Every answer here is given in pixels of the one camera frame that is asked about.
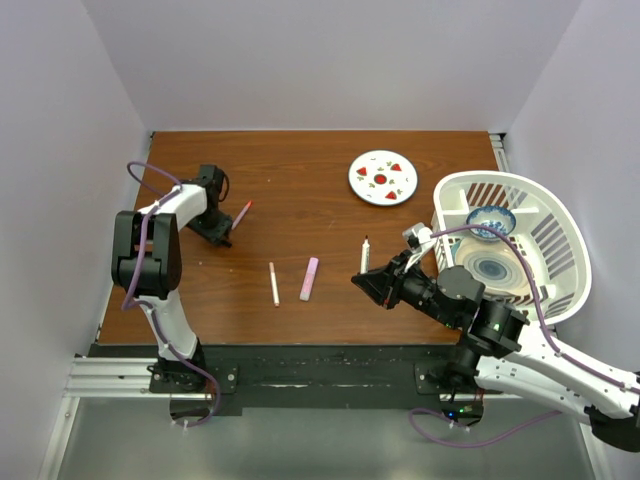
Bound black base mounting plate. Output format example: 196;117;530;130
149;342;536;419

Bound white pen black tip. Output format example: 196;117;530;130
359;236;371;274

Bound pink pen red tip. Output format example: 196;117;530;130
231;200;253;230

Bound white pen peach tip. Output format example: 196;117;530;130
268;262;280;308

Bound beige plate in rack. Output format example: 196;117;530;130
454;238;530;297

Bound blue white bowl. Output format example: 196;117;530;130
465;205;517;242

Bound white strawberry pattern plate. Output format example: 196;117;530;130
348;150;419;207

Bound pink highlighter pen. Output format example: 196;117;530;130
299;257;319;301

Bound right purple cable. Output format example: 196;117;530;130
407;224;640;449

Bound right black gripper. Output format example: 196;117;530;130
351;249;458;328

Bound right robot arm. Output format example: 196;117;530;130
351;252;639;453

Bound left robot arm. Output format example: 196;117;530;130
111;164;233;394

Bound aluminium frame rail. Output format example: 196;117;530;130
489;132;511;173

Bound white plastic dish rack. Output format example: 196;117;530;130
432;170;592;325

